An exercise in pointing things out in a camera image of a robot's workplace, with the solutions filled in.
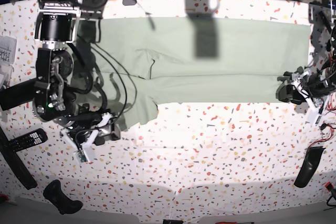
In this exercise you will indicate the black TV remote control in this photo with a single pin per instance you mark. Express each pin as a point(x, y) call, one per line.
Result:
point(28, 140)

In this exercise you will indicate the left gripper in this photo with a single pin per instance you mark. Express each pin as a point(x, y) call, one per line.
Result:
point(291, 91)

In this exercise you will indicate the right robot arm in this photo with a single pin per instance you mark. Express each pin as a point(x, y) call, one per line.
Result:
point(65, 90)

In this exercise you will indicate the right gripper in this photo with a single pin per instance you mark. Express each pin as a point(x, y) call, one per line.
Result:
point(89, 127)

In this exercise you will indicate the black curved handle piece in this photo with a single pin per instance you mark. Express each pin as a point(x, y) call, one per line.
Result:
point(310, 164)

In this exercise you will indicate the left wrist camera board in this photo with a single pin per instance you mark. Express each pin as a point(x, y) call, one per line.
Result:
point(314, 114)

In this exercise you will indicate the black game controller grip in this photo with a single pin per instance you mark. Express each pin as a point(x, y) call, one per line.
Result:
point(64, 204)

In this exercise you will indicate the small clear plastic box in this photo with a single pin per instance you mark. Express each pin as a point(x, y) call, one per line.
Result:
point(6, 71)

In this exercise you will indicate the long black bar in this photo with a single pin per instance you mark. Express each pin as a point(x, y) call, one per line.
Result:
point(16, 165)

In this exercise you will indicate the light green T-shirt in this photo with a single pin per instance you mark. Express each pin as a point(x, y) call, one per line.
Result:
point(147, 62)

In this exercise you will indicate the black metal strip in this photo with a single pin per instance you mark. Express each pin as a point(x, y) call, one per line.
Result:
point(325, 21)

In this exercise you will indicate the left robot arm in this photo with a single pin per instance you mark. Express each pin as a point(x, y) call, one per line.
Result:
point(328, 67)

